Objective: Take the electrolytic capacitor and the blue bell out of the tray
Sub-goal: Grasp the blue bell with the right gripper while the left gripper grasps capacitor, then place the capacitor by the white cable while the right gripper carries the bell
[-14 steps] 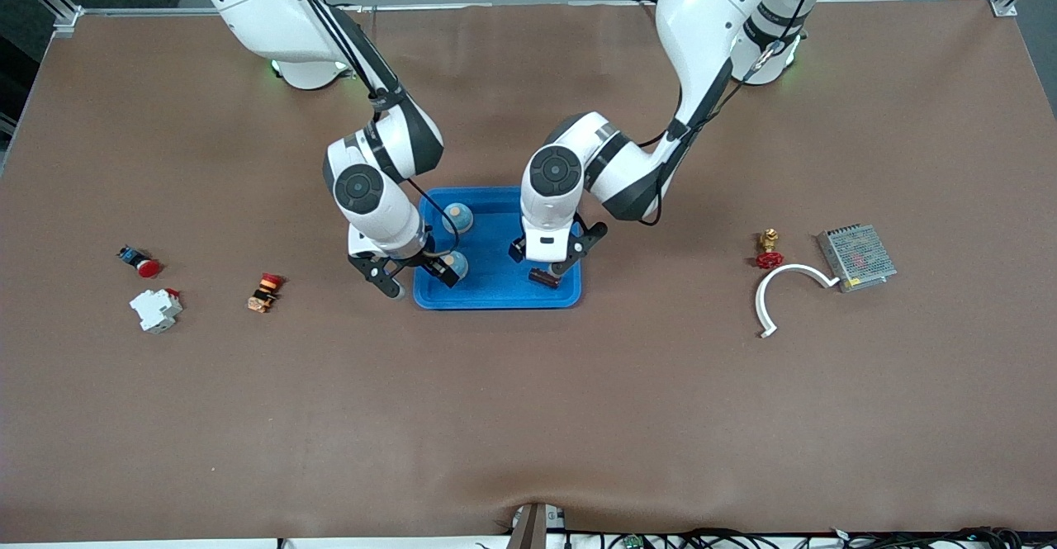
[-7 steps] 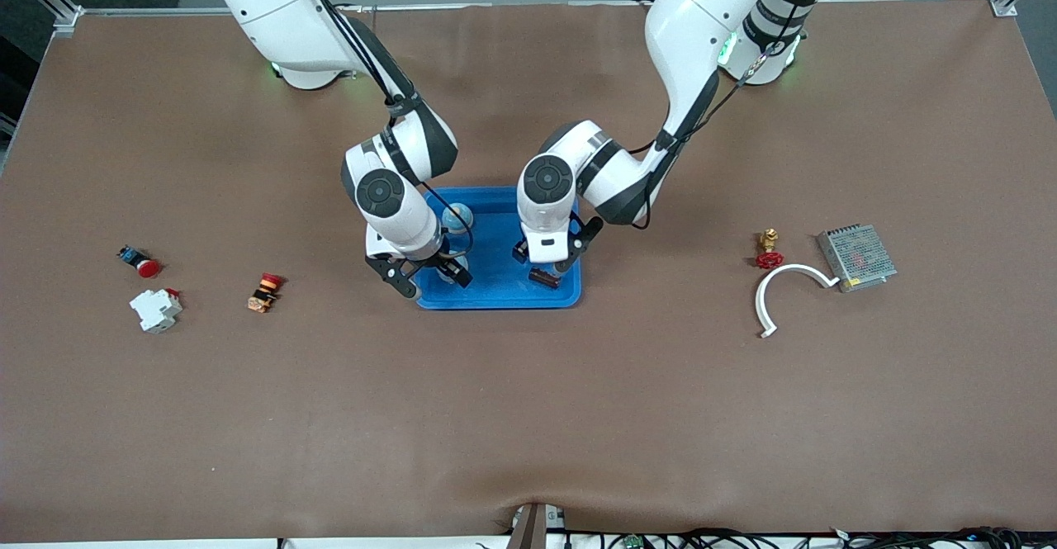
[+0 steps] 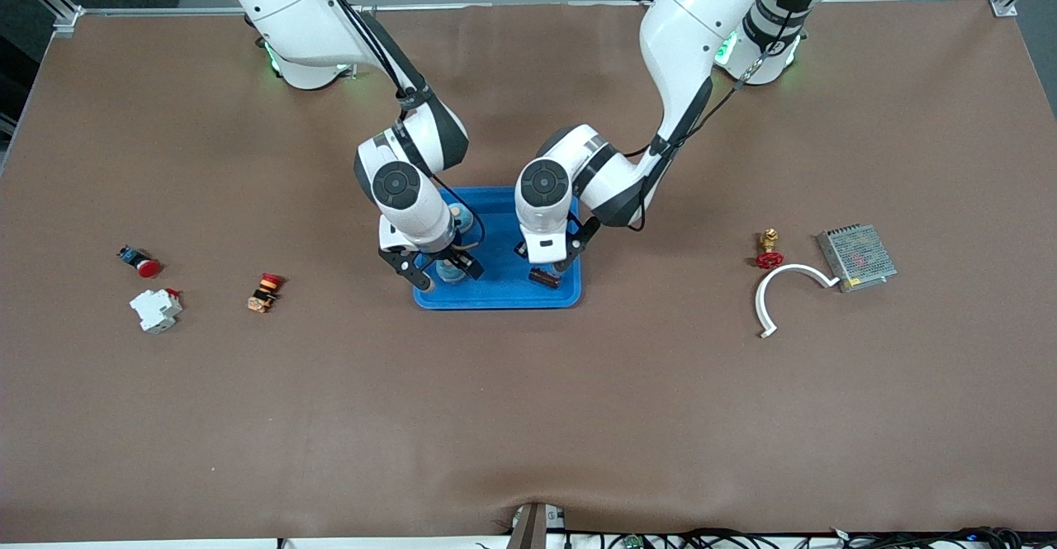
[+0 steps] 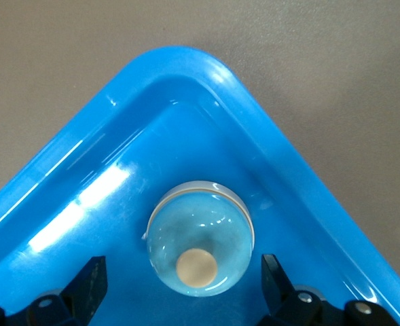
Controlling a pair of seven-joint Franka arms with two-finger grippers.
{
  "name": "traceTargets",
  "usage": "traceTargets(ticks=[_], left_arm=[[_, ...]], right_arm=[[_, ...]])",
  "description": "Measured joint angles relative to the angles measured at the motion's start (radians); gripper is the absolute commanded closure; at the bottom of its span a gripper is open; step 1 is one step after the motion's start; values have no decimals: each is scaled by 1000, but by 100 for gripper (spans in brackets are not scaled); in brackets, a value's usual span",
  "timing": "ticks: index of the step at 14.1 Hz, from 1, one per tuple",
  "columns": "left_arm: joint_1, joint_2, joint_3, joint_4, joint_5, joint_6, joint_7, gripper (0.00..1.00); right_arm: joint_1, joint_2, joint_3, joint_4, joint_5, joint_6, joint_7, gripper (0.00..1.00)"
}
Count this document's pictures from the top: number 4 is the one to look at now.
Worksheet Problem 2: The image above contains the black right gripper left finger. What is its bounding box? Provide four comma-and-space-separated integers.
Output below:
0, 256, 108, 326

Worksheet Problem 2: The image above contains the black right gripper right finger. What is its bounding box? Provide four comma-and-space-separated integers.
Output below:
257, 253, 400, 326

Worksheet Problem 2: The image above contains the blue dome call bell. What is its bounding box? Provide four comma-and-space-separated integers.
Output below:
141, 181, 256, 298

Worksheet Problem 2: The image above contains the blue plastic tray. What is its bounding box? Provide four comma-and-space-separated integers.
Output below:
0, 46, 400, 326

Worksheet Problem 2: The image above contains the brown table mat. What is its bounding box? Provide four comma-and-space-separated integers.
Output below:
0, 0, 400, 291

